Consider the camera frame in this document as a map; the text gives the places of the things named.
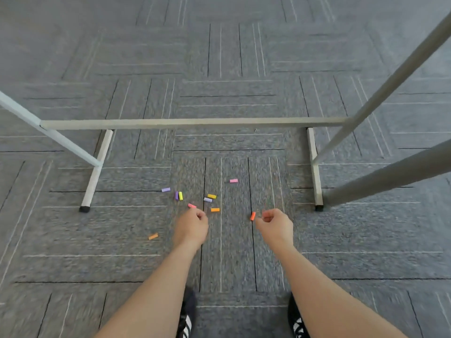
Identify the person's left hand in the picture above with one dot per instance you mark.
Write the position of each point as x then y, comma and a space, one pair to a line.
189, 228

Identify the person's right hand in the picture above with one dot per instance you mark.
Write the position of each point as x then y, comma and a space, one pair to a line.
278, 230

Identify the person's left fingers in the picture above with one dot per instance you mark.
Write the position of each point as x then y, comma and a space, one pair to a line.
201, 215

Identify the person's right thumb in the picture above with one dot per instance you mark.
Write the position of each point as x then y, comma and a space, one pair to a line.
259, 222

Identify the person's right forearm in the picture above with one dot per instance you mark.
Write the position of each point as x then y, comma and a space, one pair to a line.
327, 299

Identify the person's left forearm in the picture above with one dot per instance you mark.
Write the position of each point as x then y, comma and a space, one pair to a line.
155, 295

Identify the person's left black striped shoe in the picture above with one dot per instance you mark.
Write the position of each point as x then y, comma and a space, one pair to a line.
187, 315

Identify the person's black striped shoe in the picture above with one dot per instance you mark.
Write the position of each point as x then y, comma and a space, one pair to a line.
296, 318
187, 315

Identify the person's right black striped shoe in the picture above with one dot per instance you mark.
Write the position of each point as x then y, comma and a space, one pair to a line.
296, 318

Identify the white metal table frame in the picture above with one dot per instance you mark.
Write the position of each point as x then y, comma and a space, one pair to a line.
197, 123

